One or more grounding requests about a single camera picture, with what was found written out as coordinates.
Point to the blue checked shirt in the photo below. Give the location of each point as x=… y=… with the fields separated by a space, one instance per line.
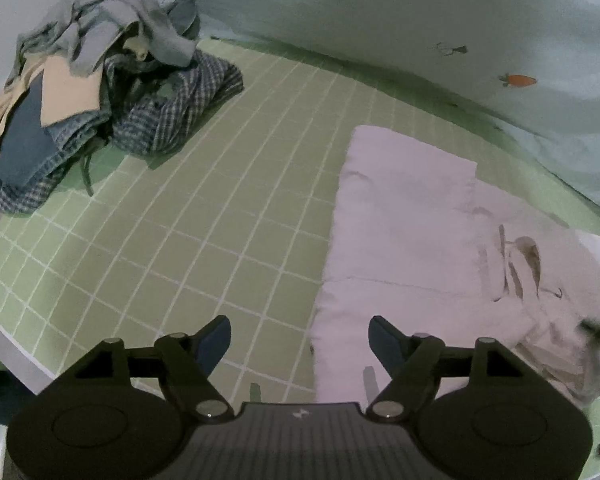
x=180 y=105

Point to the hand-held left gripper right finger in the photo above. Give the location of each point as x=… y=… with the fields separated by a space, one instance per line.
x=380 y=340

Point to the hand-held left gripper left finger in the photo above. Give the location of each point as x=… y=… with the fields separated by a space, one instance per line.
x=219 y=340

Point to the blue jeans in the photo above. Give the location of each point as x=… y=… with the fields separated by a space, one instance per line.
x=25 y=135

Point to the white folded cloth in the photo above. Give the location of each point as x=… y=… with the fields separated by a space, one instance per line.
x=592 y=255

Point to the grey blue garment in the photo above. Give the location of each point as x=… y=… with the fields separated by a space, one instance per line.
x=95 y=35

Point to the white hooded garment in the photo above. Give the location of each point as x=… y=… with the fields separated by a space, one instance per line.
x=405 y=220

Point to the beige cloth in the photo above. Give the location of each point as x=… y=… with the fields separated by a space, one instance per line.
x=70 y=90

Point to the green grid mat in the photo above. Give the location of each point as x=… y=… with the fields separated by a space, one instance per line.
x=230 y=210

